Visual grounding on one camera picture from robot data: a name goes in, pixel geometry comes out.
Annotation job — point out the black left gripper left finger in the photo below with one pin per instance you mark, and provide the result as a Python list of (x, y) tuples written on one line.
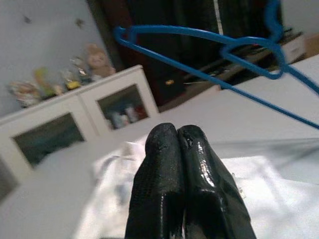
[(157, 179)]

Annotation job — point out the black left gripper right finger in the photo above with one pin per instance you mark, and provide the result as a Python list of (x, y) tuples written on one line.
[(209, 194)]

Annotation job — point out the white cotton garment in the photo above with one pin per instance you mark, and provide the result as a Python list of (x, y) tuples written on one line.
[(274, 186)]

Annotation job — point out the blue plastic clothes hanger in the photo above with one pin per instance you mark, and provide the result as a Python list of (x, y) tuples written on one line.
[(271, 17)]

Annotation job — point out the white glass door cabinet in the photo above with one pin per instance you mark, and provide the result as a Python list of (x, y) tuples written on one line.
[(87, 99)]

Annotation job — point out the dark brown TV stand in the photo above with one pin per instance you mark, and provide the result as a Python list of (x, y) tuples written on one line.
[(162, 64)]

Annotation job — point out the small yellow toy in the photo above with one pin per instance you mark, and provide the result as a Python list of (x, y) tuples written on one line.
[(72, 85)]

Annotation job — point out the beige plush doll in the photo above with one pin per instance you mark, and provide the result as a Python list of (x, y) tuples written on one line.
[(98, 59)]

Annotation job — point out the clear glass bottle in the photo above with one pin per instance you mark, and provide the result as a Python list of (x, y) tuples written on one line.
[(76, 67)]

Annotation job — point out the green yellow toy figure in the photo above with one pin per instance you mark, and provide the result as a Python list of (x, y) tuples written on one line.
[(43, 79)]

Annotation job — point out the pink toy figure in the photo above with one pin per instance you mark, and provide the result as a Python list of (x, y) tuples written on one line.
[(23, 92)]

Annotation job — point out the white drawer front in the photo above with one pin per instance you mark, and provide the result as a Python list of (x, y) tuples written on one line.
[(294, 48)]

